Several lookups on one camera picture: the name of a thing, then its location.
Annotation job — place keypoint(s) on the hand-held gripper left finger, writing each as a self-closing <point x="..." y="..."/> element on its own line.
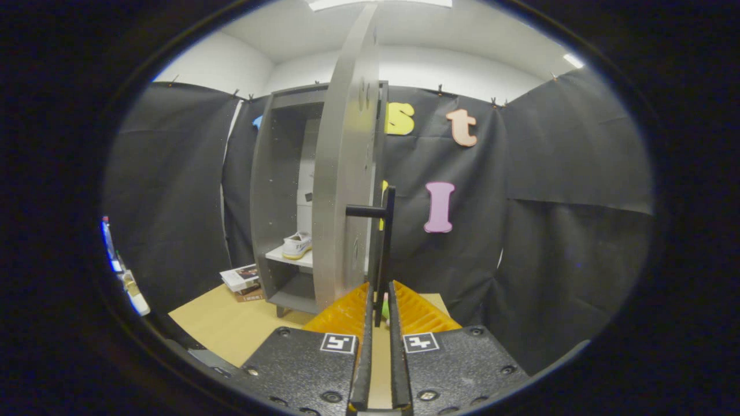
<point x="363" y="370"/>

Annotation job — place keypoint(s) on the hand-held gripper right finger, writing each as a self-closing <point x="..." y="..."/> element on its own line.
<point x="396" y="370"/>

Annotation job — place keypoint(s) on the white canvas shoe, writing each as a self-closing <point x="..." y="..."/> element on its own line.
<point x="298" y="247"/>

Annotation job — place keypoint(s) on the beige shoe cabinet door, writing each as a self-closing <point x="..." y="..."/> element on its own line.
<point x="341" y="173"/>

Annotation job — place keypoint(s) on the grey shoe cabinet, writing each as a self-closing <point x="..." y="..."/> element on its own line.
<point x="272" y="190"/>

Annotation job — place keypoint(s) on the brown booklet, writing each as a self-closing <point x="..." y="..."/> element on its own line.
<point x="251" y="296"/>

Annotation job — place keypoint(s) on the white booklet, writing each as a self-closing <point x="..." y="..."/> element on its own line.
<point x="241" y="277"/>

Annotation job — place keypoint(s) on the white yellow bottle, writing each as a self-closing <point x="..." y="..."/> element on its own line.
<point x="136" y="297"/>

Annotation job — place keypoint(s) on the black backdrop cloth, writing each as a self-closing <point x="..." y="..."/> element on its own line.
<point x="566" y="144"/>

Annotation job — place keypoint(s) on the blue white object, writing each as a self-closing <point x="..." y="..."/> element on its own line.
<point x="110" y="242"/>

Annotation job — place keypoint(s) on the small ceiling light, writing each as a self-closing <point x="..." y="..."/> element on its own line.
<point x="573" y="60"/>

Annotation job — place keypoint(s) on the long ceiling light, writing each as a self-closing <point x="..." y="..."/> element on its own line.
<point x="335" y="4"/>

